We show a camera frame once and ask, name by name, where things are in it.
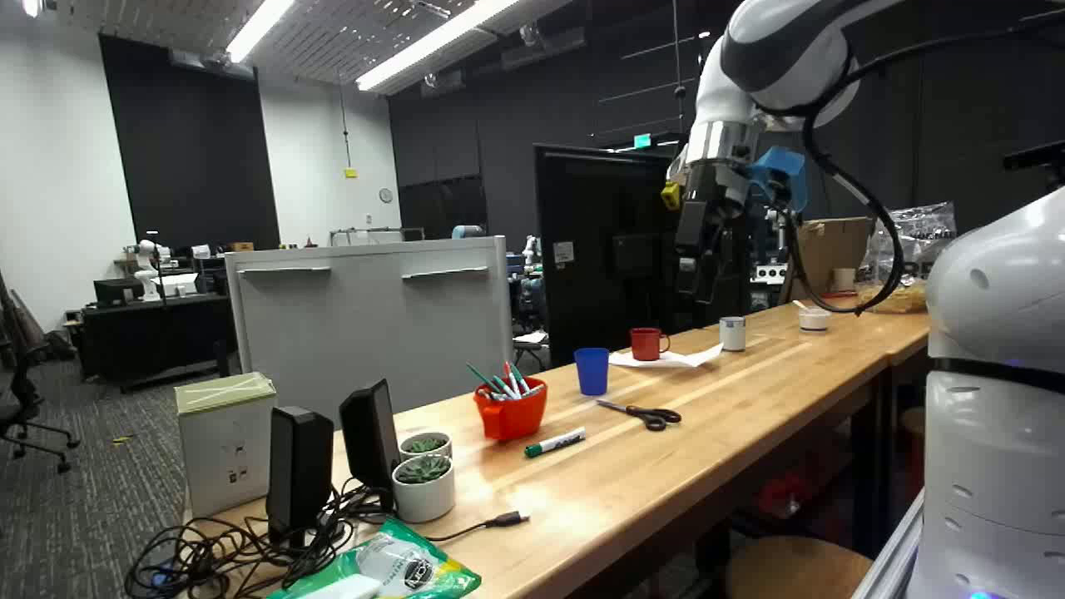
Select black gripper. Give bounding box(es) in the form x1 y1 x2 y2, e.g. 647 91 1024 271
673 164 773 321

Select white marker with green cap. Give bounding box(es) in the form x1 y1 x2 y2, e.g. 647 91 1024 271
522 425 591 463

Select blue plastic cup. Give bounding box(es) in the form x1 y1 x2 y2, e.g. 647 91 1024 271
572 344 616 400

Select orange-red cup holding markers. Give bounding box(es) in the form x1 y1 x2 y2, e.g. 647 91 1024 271
473 376 553 444

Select green marker in cup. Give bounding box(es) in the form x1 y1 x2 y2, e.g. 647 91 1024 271
463 367 505 402

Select white mug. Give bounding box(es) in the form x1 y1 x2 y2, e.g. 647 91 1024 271
716 311 752 355

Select white paper sheet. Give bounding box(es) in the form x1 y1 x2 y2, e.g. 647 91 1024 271
605 339 725 371

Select dark red mug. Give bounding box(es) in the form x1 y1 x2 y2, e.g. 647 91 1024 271
627 321 675 367

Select black cabinet door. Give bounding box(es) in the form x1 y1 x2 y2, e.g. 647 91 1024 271
532 143 712 369

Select small white bowl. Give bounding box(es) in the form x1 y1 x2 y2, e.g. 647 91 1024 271
793 300 835 336

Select brown cardboard box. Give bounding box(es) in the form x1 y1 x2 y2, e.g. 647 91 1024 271
793 213 880 300

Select round wooden stool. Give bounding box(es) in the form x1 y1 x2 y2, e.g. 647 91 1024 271
723 532 877 599

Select white pot with succulent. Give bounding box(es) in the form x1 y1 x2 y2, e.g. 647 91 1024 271
391 449 459 529
400 429 456 466

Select grey partition panel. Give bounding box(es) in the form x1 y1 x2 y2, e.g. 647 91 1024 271
223 234 517 425

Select long ceiling light strip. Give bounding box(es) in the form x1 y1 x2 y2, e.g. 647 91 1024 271
223 0 300 65
353 0 522 96

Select black desktop speaker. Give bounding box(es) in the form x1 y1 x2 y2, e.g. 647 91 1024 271
335 376 408 505
262 402 335 549

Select green plastic packet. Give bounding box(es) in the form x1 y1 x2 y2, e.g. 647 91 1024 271
266 520 487 599

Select white box with green top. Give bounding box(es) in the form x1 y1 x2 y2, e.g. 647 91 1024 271
175 369 279 521

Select black background desk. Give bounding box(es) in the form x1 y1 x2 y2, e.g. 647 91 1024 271
77 290 240 393

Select black office chair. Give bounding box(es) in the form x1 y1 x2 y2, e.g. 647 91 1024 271
0 271 84 477

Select blue wrist camera box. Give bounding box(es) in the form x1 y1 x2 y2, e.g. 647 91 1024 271
748 147 813 215

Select black-handled scissors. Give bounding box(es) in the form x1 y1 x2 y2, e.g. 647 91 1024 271
597 396 686 436

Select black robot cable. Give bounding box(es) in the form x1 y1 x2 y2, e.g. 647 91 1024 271
788 31 1065 319

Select black USB cable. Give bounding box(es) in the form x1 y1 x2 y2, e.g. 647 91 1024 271
424 505 532 549

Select large black wall panel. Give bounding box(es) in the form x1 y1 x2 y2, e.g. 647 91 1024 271
98 31 282 257

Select tangle of black cables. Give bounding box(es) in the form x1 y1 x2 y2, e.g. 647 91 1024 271
121 482 361 599

